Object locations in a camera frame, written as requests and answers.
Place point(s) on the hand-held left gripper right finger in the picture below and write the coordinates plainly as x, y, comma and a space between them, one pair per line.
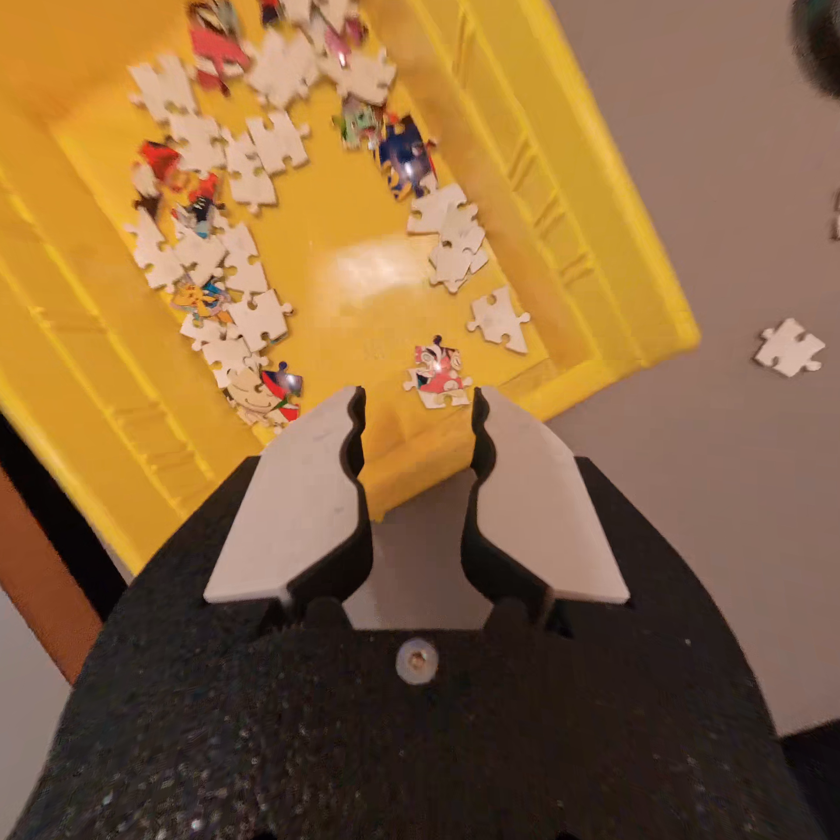
551, 525

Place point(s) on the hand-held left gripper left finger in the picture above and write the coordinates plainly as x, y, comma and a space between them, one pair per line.
289, 518

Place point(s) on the pink printed puzzle piece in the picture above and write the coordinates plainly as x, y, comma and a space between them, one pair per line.
436, 377

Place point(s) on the yellow plastic bin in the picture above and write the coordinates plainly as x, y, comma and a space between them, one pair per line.
354, 262

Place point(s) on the pile of colourful puzzle pieces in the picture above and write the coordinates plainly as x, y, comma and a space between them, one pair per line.
243, 249

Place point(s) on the spread of white puzzle pieces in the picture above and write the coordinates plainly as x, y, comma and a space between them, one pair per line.
787, 348

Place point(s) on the black round puzzle stand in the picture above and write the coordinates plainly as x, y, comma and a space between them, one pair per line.
814, 46

